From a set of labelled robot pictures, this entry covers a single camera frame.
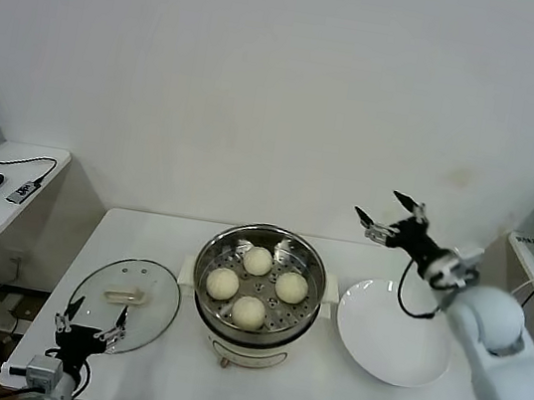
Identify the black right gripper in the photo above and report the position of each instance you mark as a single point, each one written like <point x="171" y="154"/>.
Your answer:
<point x="417" y="240"/>

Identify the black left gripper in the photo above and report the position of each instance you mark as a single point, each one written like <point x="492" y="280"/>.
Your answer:
<point x="77" y="343"/>

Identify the round glass pot lid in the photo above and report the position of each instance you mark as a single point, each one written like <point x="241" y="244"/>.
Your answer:
<point x="99" y="280"/>

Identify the white steamed baozi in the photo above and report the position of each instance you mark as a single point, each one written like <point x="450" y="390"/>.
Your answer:
<point x="258" y="260"/>
<point x="291" y="286"/>
<point x="248" y="313"/>
<point x="222" y="284"/>

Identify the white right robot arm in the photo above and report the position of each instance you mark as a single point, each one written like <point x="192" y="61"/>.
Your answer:
<point x="496" y="315"/>

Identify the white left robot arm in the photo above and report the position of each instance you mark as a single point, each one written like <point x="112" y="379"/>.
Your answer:
<point x="56" y="397"/>

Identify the perforated steel steamer basket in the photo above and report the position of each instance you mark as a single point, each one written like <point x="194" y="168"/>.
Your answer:
<point x="263" y="240"/>

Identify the white round plate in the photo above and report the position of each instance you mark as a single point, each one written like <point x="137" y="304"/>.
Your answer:
<point x="387" y="339"/>

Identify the white printed table sticker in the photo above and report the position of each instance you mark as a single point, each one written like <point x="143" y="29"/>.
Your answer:
<point x="525" y="239"/>

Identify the white side table with sticker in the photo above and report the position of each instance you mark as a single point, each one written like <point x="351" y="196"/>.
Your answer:
<point x="522" y="256"/>

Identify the grey usb hub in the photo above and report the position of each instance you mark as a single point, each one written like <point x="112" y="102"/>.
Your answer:
<point x="20" y="190"/>

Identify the cream electric cooking pot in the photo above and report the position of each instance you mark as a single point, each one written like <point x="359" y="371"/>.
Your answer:
<point x="249" y="351"/>

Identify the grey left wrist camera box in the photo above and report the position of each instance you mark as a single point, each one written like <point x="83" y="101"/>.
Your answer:
<point x="44" y="369"/>

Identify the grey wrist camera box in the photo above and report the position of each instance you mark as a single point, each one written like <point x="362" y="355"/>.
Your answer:
<point x="44" y="369"/>
<point x="468" y="257"/>

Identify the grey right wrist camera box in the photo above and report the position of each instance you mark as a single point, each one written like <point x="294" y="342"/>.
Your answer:
<point x="468" y="257"/>

